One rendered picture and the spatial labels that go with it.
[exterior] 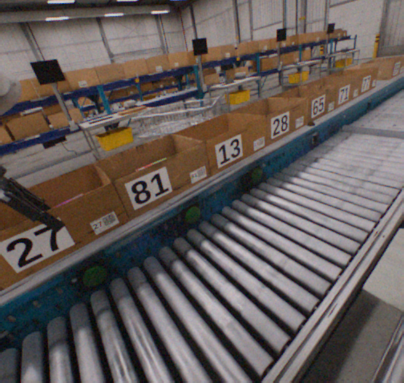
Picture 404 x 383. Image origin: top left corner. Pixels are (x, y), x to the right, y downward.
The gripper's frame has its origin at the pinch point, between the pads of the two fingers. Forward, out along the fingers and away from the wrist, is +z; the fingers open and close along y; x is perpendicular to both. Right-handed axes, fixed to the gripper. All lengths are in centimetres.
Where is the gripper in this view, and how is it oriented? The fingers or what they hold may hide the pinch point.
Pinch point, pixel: (51, 218)
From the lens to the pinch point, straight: 75.6
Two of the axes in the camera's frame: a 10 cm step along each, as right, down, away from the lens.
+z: 4.4, 6.6, 6.1
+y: 6.0, 2.9, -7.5
